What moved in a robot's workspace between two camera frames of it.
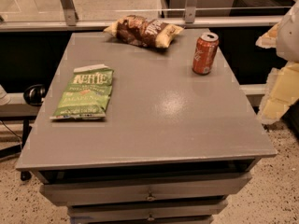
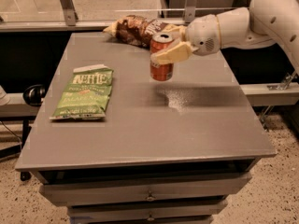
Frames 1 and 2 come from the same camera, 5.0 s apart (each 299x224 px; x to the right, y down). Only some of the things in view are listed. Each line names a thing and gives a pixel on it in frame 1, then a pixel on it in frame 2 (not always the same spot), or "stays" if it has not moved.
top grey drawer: x=146 y=189 stays
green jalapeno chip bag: x=86 y=93 stays
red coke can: x=205 y=52 -> x=161 y=72
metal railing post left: x=67 y=4 stays
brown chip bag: x=143 y=31 stays
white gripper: x=290 y=36 -> x=202 y=35
